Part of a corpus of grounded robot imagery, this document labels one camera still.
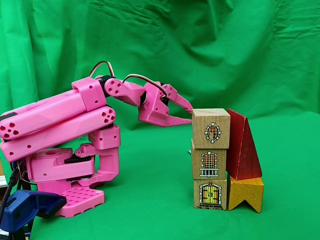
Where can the wooden block with door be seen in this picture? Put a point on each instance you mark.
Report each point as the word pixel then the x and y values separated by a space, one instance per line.
pixel 222 195

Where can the blue clamp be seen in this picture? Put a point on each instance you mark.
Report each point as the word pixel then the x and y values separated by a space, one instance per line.
pixel 25 205

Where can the yellow notched wooden block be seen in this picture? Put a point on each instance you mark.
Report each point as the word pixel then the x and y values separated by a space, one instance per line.
pixel 247 191

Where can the wooden block with balcony window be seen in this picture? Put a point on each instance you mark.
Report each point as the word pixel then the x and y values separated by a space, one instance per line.
pixel 220 162

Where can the red triangular wooden block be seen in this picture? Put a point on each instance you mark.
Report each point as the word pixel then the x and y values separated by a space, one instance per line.
pixel 242 155

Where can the wooden block with oval window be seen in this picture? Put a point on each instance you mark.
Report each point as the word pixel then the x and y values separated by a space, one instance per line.
pixel 212 120

